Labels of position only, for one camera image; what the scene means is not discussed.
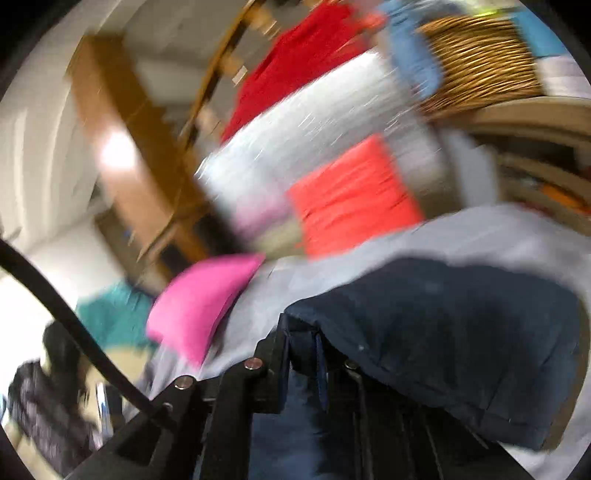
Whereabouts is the wooden spindle railing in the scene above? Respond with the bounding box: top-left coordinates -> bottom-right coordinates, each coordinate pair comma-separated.
178,0 -> 287,153

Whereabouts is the silver foil mat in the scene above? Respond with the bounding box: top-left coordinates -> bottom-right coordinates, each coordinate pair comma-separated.
196,48 -> 462,250

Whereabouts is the pink pillow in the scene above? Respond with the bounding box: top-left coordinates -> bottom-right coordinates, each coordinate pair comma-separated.
146,253 -> 267,367

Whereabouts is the wicker basket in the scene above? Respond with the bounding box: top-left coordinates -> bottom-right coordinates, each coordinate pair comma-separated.
416,15 -> 543,114

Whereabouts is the light blue box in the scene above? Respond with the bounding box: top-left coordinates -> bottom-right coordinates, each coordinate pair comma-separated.
516,8 -> 570,57

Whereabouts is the brown wooden furniture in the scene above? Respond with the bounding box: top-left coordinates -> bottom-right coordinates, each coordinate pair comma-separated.
68,36 -> 211,289

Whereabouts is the teal cloth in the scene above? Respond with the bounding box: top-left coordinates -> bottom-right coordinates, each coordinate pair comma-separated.
76,281 -> 158,347

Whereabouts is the beige wooden shelf unit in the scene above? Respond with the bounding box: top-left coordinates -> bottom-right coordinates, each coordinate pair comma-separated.
434,99 -> 591,217

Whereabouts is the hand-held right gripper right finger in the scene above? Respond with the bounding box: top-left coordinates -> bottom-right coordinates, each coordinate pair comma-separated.
314,331 -> 467,480

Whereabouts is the light blue cloth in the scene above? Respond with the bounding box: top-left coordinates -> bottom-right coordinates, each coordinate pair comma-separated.
376,0 -> 446,100

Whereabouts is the grey bed blanket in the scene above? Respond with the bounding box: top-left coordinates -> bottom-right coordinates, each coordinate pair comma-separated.
147,203 -> 591,480

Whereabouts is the black cable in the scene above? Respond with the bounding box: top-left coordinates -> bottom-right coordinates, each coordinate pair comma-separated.
0,239 -> 176,428

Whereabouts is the red folded cloth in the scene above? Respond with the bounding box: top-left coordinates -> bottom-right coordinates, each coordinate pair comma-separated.
286,135 -> 426,258

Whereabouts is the navy blue garment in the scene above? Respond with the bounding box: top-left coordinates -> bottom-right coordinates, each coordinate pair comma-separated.
252,257 -> 583,480

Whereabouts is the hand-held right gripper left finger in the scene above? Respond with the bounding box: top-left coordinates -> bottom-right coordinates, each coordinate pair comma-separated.
62,313 -> 293,480

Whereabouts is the dark patterned cloth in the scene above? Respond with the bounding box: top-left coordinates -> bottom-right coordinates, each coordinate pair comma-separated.
7,323 -> 100,476

